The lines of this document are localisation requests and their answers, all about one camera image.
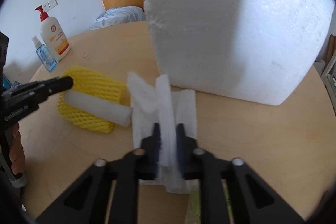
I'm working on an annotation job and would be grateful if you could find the white foam strip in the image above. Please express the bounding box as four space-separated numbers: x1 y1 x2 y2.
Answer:
64 90 133 127

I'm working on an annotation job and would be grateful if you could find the green tissue packet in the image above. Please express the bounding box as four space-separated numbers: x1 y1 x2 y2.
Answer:
185 179 234 223

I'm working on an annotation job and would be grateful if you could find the person left hand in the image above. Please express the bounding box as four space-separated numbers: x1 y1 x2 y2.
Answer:
9 123 26 174

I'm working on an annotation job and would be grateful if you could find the blue spray bottle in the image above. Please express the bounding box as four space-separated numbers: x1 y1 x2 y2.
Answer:
32 36 58 73

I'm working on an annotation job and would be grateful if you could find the white lotion pump bottle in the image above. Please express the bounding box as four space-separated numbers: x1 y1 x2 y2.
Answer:
35 6 71 61

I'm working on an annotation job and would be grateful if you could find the white styrofoam box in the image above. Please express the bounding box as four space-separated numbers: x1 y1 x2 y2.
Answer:
144 0 335 106

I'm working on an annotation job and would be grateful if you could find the wall light switch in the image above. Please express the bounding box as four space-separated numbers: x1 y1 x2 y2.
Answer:
42 0 58 12

